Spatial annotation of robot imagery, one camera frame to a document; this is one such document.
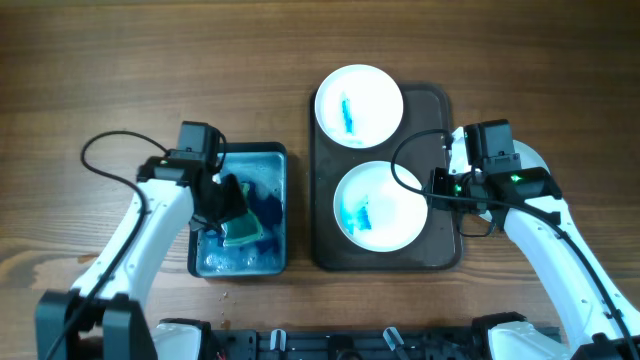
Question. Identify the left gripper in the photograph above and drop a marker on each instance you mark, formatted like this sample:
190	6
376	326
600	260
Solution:
235	204

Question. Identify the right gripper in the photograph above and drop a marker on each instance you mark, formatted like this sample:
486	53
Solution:
440	177

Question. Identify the white plate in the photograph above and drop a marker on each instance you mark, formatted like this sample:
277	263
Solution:
358	106
530	155
374	211

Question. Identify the green yellow sponge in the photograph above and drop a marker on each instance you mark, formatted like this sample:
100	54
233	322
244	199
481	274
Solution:
245	228

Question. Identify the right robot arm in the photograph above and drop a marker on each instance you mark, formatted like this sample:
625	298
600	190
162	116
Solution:
600	323

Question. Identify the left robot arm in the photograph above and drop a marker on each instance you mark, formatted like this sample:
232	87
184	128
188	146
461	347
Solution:
101	316

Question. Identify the black water basin tray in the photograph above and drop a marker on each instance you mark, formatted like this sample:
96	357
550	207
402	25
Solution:
264	166

